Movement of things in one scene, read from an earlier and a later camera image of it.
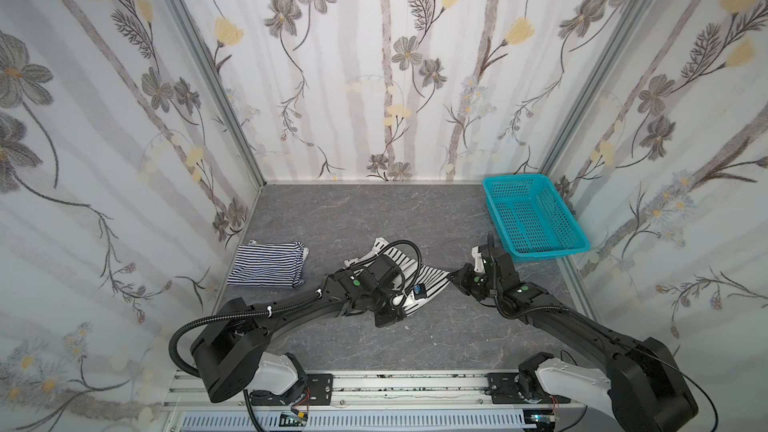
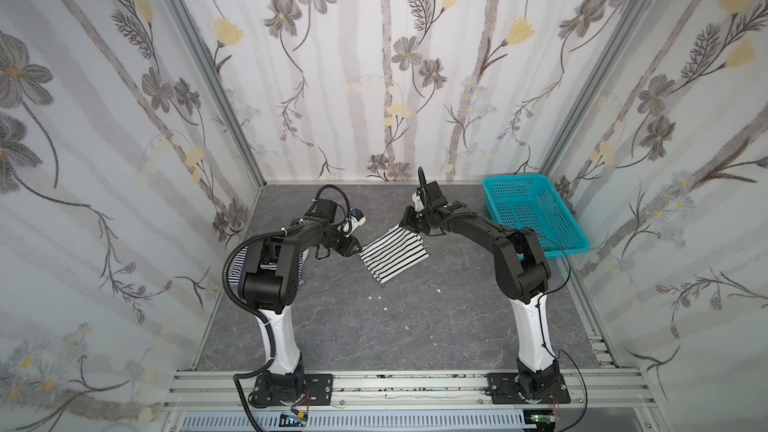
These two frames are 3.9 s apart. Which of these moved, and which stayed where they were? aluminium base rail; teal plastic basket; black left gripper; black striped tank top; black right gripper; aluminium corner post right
Moved: black striped tank top; black left gripper; black right gripper
Stayed: aluminium corner post right; aluminium base rail; teal plastic basket
